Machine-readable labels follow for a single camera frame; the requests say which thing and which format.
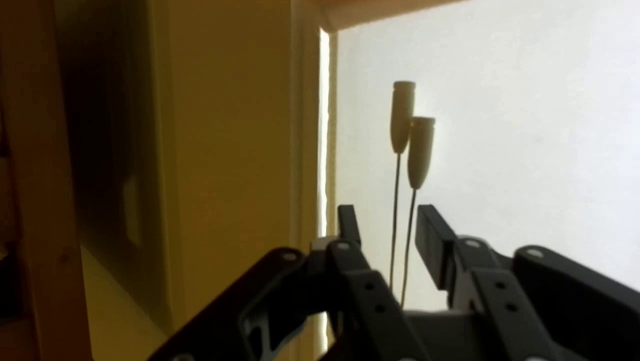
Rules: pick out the cream fabric window blind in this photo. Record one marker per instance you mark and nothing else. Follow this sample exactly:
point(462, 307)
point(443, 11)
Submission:
point(521, 132)

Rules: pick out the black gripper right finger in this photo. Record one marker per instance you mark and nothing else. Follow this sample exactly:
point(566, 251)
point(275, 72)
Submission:
point(507, 292)

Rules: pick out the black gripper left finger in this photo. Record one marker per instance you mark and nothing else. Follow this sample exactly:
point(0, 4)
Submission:
point(361, 292)

